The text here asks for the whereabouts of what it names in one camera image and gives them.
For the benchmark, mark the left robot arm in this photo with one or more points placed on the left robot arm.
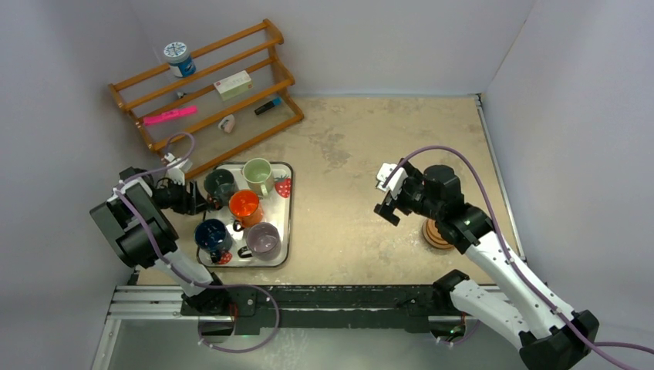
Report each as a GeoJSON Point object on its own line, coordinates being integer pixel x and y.
{"type": "Point", "coordinates": [133, 222]}

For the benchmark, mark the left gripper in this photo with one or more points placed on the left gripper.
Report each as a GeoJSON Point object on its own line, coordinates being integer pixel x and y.
{"type": "Point", "coordinates": [191, 202]}

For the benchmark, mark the wooden tiered shelf rack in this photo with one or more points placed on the wooden tiered shelf rack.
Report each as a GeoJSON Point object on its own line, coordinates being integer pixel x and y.
{"type": "Point", "coordinates": [282, 80]}

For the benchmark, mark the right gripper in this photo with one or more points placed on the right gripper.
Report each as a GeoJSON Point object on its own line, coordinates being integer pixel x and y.
{"type": "Point", "coordinates": [395, 198]}

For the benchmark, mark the orange mug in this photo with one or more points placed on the orange mug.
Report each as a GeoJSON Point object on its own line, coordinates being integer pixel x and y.
{"type": "Point", "coordinates": [246, 209]}

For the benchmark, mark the blue white lidded jar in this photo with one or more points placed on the blue white lidded jar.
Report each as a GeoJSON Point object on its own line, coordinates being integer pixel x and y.
{"type": "Point", "coordinates": [179, 59]}

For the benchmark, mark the lilac purple mug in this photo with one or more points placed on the lilac purple mug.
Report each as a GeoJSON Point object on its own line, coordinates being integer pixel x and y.
{"type": "Point", "coordinates": [262, 241]}

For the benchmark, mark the dark blue mug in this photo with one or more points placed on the dark blue mug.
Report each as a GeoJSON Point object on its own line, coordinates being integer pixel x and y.
{"type": "Point", "coordinates": [213, 237]}

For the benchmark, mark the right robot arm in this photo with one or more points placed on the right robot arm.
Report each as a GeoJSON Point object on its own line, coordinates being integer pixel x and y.
{"type": "Point", "coordinates": [547, 332]}

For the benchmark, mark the white green small box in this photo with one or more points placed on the white green small box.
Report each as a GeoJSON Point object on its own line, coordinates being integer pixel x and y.
{"type": "Point", "coordinates": [234, 85]}

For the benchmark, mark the dark green mug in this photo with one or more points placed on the dark green mug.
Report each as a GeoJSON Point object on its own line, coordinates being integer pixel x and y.
{"type": "Point", "coordinates": [220, 187]}

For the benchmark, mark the pink highlighter marker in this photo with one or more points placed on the pink highlighter marker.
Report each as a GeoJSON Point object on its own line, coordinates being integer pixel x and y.
{"type": "Point", "coordinates": [169, 115]}

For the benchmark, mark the light green mug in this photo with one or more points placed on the light green mug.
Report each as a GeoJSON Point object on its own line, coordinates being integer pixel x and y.
{"type": "Point", "coordinates": [259, 176]}

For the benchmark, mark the dark grooved wooden coaster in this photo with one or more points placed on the dark grooved wooden coaster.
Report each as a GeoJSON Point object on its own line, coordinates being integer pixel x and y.
{"type": "Point", "coordinates": [433, 237]}

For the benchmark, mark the white strawberry metal tray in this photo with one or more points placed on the white strawberry metal tray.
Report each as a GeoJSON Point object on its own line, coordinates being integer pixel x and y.
{"type": "Point", "coordinates": [277, 209]}

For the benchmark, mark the black blue marker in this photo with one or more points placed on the black blue marker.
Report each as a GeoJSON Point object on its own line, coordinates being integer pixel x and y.
{"type": "Point", "coordinates": [268, 105]}

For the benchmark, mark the small white pink object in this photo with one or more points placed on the small white pink object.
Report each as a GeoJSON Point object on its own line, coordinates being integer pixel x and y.
{"type": "Point", "coordinates": [227, 123]}

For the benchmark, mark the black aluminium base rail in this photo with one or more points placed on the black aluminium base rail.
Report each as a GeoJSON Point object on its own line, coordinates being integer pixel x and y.
{"type": "Point", "coordinates": [412, 308]}

